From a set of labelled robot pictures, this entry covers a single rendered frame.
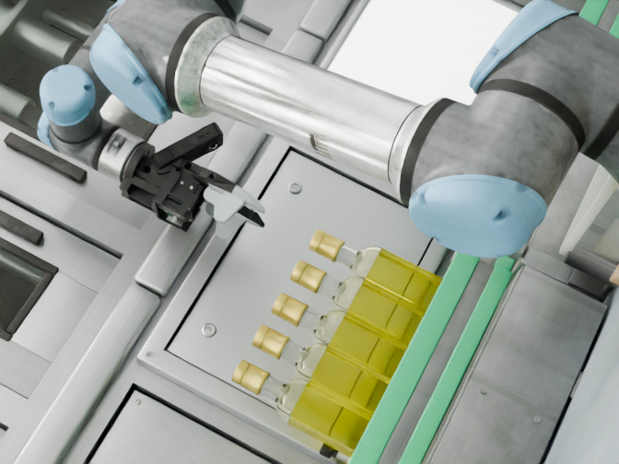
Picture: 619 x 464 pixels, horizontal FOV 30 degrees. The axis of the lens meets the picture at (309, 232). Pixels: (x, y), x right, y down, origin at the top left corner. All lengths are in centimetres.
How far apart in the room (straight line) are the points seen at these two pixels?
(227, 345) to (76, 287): 26
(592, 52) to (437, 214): 22
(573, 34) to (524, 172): 16
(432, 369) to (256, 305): 39
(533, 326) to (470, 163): 49
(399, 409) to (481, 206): 48
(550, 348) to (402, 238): 42
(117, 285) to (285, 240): 27
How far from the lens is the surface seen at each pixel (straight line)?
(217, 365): 176
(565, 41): 116
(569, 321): 156
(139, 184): 172
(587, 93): 115
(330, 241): 169
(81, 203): 190
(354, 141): 115
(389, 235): 186
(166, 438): 176
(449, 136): 110
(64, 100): 164
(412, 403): 149
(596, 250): 158
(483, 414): 148
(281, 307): 164
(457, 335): 153
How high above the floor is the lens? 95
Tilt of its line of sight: 7 degrees up
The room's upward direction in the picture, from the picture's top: 63 degrees counter-clockwise
